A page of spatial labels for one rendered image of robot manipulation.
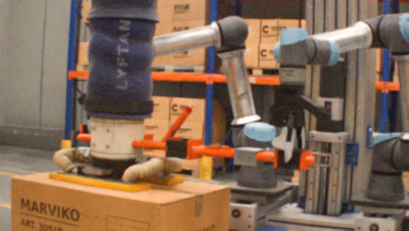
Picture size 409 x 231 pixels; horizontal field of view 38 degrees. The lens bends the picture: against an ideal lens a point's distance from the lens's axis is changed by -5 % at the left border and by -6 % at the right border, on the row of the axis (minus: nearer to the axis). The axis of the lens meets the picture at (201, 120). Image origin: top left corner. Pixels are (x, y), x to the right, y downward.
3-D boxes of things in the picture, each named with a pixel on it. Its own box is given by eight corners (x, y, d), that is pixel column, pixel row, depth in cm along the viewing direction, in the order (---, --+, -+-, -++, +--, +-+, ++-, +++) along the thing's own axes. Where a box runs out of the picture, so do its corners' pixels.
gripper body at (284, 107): (278, 126, 177) (280, 83, 177) (307, 129, 173) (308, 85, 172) (267, 127, 171) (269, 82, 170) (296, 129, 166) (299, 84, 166)
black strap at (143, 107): (69, 110, 195) (69, 97, 195) (112, 109, 215) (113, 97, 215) (125, 114, 184) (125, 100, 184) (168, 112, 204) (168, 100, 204)
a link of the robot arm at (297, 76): (310, 69, 172) (299, 68, 165) (309, 86, 172) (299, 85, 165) (285, 69, 176) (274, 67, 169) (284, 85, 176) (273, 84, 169)
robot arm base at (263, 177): (245, 181, 245) (247, 156, 245) (282, 184, 239) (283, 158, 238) (230, 186, 232) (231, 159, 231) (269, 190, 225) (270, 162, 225)
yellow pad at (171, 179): (85, 174, 213) (85, 159, 213) (102, 171, 222) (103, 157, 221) (168, 186, 196) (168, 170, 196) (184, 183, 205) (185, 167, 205)
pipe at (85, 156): (52, 167, 198) (52, 150, 198) (99, 161, 220) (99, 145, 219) (136, 180, 181) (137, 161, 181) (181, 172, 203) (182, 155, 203)
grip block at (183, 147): (163, 158, 186) (163, 137, 185) (180, 155, 194) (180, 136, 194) (187, 160, 182) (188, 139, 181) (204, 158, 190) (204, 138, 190)
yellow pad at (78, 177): (47, 179, 196) (48, 164, 196) (68, 176, 205) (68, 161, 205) (132, 193, 180) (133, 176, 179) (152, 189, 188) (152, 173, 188)
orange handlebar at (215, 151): (50, 139, 210) (51, 129, 210) (104, 136, 237) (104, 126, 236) (310, 168, 165) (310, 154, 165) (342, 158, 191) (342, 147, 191)
